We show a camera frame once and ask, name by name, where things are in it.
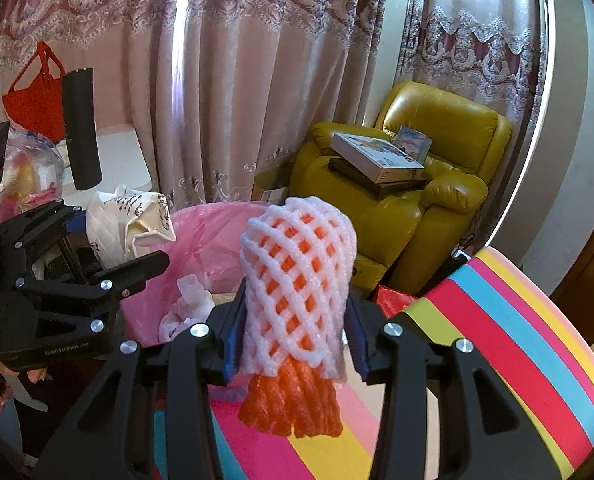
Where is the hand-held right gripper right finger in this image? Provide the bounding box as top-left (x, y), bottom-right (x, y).
top-left (344, 295), bottom-right (578, 480)

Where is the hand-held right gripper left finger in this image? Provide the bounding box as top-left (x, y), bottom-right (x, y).
top-left (31, 290), bottom-right (250, 480)

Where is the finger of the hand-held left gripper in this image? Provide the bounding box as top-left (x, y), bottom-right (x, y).
top-left (14, 251), bottom-right (171, 311)
top-left (0, 199), bottom-right (86, 281)

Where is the white paper wad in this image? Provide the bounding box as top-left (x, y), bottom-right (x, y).
top-left (177, 274), bottom-right (215, 318)

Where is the pink trash bag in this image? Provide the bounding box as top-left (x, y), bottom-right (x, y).
top-left (119, 201), bottom-right (288, 401)

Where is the orange and white foam net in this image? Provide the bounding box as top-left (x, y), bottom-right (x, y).
top-left (237, 197), bottom-right (356, 438)

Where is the clear plastic bag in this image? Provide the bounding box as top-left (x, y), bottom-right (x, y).
top-left (0, 127), bottom-right (68, 226)

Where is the cream printed tote bag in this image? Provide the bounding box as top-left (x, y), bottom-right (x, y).
top-left (86, 185), bottom-right (178, 271)

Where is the red shiny packet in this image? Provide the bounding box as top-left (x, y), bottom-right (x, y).
top-left (374, 284), bottom-right (420, 321)

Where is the black cylinder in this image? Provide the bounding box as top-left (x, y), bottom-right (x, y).
top-left (61, 67), bottom-right (102, 191)

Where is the white side table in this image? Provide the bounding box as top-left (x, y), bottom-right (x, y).
top-left (59, 125), bottom-right (152, 206)

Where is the red bag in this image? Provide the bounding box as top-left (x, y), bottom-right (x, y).
top-left (2, 41), bottom-right (66, 143)

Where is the colourful striped table cloth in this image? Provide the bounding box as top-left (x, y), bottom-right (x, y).
top-left (162, 247), bottom-right (594, 480)

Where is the small cardboard box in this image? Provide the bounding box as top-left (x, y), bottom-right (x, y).
top-left (252, 167), bottom-right (292, 206)

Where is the dark flat box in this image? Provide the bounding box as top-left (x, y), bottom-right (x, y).
top-left (328, 156), bottom-right (428, 198)

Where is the flat white printed box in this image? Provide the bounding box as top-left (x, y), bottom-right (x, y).
top-left (331, 132), bottom-right (425, 183)

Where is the wide pink lace curtain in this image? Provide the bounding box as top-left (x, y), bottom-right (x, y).
top-left (0, 0), bottom-right (392, 211)

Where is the small blue picture book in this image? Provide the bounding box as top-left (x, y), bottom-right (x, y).
top-left (396, 126), bottom-right (432, 161)

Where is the yellow leather armchair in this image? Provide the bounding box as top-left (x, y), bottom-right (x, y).
top-left (289, 80), bottom-right (512, 296)

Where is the narrow pink lace curtain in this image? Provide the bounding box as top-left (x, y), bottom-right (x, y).
top-left (402, 0), bottom-right (550, 136)

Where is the brown wooden door frame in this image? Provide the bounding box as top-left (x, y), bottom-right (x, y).
top-left (547, 230), bottom-right (594, 356)

